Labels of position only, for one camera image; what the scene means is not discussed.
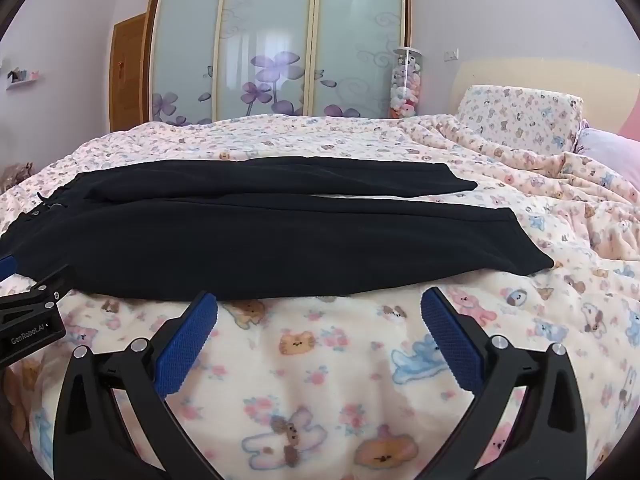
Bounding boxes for pink pillow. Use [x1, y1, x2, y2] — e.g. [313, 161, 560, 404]
[617, 110, 640, 143]

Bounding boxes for frosted glass sliding wardrobe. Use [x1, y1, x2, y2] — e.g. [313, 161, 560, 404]
[141, 0, 413, 126]

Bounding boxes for printed animal blanket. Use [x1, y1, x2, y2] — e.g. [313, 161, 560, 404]
[0, 112, 640, 480]

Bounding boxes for cream headboard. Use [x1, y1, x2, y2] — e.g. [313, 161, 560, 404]
[450, 57, 640, 126]

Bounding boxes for purple pillow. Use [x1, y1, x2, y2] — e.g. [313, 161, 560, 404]
[575, 127, 640, 176]

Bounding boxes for clear cylinder of plush toys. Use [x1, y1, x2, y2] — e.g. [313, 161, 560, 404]
[390, 47, 426, 120]

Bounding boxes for wooden door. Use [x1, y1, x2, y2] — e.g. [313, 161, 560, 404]
[109, 14, 151, 133]

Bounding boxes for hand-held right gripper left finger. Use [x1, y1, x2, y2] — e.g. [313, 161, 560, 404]
[52, 290, 226, 480]

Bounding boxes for printed animal pillow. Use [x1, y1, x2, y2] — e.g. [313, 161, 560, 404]
[456, 85, 585, 153]

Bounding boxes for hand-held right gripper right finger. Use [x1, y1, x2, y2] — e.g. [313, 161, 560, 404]
[420, 287, 588, 480]

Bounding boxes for black pants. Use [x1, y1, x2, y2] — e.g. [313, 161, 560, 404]
[0, 156, 555, 302]

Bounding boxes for brown plush toy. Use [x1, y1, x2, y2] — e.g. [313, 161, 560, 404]
[0, 161, 35, 193]

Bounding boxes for white wall shelf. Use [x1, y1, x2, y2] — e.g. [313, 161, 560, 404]
[5, 67, 43, 91]

